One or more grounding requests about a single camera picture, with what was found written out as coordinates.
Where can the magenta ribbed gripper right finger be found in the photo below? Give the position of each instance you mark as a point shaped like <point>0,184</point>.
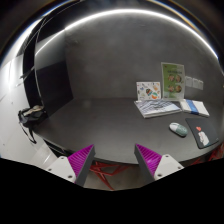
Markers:
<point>153,165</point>

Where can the white and blue book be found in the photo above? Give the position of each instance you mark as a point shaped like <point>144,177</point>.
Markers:
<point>194,107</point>

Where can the green menu poster stand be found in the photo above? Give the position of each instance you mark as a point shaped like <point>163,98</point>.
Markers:
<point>173,77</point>

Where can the white wall socket panel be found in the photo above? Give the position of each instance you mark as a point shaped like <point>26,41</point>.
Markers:
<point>194,83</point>

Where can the white and green computer mouse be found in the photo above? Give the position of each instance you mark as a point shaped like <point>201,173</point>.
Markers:
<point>178,129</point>

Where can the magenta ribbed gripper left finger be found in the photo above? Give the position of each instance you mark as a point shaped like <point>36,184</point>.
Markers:
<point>75,167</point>

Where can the white sticker card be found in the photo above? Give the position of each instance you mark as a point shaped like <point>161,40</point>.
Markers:
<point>148,90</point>

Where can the striped magazine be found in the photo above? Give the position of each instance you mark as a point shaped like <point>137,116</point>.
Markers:
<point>154,108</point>

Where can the red metal table frame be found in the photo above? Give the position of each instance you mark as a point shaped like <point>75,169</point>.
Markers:
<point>130,176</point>

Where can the black mouse pad with print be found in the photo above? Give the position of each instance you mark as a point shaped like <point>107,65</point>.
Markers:
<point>203,132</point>

